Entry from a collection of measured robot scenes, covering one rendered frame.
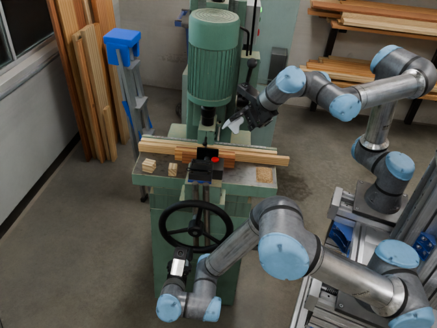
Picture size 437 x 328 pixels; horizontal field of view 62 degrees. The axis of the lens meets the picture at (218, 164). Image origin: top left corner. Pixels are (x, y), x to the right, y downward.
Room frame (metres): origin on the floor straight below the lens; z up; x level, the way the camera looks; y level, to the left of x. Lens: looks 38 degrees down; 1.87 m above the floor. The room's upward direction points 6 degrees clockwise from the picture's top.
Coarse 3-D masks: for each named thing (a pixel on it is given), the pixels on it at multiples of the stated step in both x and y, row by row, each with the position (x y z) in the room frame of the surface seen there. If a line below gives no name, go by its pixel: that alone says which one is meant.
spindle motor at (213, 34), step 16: (192, 16) 1.24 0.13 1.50; (208, 16) 1.26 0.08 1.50; (224, 16) 1.28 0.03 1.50; (192, 32) 1.22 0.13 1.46; (208, 32) 1.19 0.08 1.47; (224, 32) 1.20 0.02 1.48; (192, 48) 1.23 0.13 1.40; (208, 48) 1.19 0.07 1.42; (224, 48) 1.20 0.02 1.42; (192, 64) 1.22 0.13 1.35; (208, 64) 1.19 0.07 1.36; (224, 64) 1.21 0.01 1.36; (192, 80) 1.22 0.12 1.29; (208, 80) 1.20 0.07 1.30; (224, 80) 1.22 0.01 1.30; (192, 96) 1.22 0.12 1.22; (208, 96) 1.20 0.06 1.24; (224, 96) 1.22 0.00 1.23
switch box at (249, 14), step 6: (252, 0) 1.63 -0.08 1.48; (258, 0) 1.64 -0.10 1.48; (252, 6) 1.55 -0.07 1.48; (258, 6) 1.55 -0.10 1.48; (246, 12) 1.55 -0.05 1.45; (252, 12) 1.55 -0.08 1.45; (258, 12) 1.55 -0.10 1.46; (246, 18) 1.55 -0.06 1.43; (252, 18) 1.55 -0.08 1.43; (258, 18) 1.55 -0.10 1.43; (246, 24) 1.55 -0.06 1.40; (258, 24) 1.55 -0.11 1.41; (246, 36) 1.55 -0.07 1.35
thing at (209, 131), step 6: (216, 120) 1.32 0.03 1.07; (198, 126) 1.26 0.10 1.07; (204, 126) 1.26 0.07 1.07; (210, 126) 1.26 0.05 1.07; (198, 132) 1.23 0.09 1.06; (204, 132) 1.23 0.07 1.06; (210, 132) 1.23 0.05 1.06; (198, 138) 1.23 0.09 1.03; (204, 138) 1.23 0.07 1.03; (210, 138) 1.23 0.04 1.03; (210, 144) 1.23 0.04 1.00
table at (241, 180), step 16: (144, 160) 1.21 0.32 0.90; (160, 160) 1.22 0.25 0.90; (176, 160) 1.23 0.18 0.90; (144, 176) 1.12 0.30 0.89; (160, 176) 1.12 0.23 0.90; (176, 176) 1.13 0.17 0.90; (224, 176) 1.16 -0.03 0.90; (240, 176) 1.17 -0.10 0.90; (272, 176) 1.19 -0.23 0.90; (224, 192) 1.09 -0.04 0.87; (240, 192) 1.11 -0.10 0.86; (256, 192) 1.11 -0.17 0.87; (272, 192) 1.11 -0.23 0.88
